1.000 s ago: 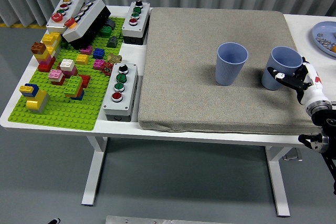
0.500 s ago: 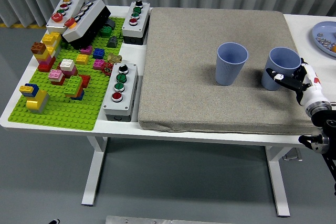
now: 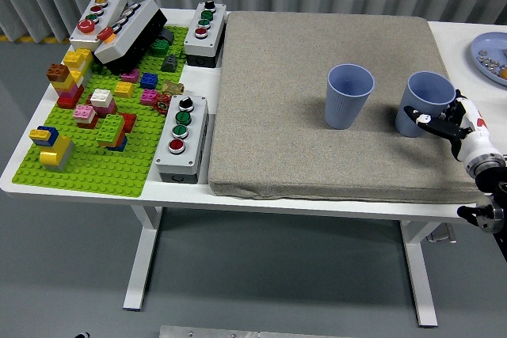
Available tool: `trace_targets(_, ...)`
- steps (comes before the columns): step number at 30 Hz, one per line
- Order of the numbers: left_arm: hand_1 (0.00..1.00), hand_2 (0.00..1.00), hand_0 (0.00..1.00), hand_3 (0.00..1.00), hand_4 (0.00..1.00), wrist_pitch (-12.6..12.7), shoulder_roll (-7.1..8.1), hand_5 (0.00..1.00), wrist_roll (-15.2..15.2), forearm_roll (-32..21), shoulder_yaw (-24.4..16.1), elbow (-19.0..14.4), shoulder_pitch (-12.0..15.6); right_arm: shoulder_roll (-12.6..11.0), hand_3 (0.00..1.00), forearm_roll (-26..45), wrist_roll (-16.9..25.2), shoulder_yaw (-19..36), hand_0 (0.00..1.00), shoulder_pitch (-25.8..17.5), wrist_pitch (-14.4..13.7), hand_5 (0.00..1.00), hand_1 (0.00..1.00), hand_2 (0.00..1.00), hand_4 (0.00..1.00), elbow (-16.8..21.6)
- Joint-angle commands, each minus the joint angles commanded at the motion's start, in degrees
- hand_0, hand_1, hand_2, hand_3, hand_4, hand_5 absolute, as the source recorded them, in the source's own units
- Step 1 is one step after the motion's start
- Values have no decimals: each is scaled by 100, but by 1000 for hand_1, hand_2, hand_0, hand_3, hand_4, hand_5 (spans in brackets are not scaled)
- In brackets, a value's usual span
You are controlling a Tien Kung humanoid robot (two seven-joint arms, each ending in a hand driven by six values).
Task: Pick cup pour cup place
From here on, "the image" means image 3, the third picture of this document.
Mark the blue plastic plate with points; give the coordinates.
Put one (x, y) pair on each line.
(491, 43)

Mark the dark grey sloped brick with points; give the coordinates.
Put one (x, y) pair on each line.
(169, 64)

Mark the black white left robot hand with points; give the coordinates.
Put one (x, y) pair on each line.
(82, 336)

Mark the yellow white brick stack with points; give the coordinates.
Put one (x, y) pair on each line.
(77, 59)

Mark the grey-brown fabric mat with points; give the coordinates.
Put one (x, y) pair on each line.
(277, 116)

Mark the green orange blue brick stack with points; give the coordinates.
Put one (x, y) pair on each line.
(111, 128)

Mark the yellow toy brick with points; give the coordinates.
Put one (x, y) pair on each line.
(124, 89)

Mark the green brick baseplate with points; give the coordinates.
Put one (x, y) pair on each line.
(87, 172)

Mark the grey three-button control box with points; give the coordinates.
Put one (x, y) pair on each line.
(214, 35)

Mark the brass valve red handwheel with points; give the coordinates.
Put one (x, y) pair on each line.
(162, 104)

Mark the white five-button control box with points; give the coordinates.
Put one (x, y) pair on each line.
(85, 35)

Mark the brown yellow red brick stack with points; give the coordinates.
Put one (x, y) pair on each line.
(65, 86)

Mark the grey table control bracket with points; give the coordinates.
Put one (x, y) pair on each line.
(443, 234)

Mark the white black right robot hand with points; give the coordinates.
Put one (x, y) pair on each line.
(473, 132)

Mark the green toy brick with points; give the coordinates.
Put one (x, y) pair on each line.
(160, 47)

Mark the magenta toy brick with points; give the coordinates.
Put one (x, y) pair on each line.
(130, 76)
(149, 96)

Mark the blue yellow grey brick stack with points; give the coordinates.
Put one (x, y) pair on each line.
(55, 152)

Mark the white black tilted button box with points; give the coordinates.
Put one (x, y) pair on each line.
(128, 37)

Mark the blue toy brick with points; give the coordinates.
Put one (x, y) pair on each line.
(149, 80)

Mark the white table leg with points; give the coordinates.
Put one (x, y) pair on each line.
(420, 274)
(140, 259)

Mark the grey four-button control box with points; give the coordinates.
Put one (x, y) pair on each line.
(194, 132)

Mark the yellow black floor tape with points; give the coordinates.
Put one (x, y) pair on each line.
(24, 39)

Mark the blue ribbed plastic cup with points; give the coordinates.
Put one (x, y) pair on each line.
(342, 110)
(416, 96)

